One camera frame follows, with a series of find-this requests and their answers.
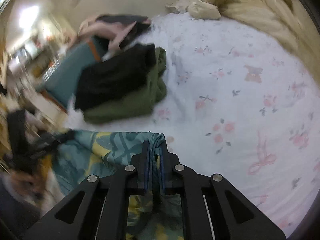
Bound teal orange headboard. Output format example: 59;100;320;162
36;36;109;112

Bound cream pillow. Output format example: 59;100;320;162
165;0;198;14

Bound cream crumpled blanket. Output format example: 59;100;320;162
187;0;320;86

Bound pink garment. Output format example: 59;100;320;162
76;15;151;51

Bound left hand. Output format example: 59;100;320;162
9;171;47;200

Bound teal yellow floral pants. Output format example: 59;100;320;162
52;130;183;239

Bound folded olive green pants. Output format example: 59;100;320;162
82;47;167;124

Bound white floral bed sheet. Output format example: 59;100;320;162
65;14;319;236

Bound folded black pants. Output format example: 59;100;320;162
74;43;156;111

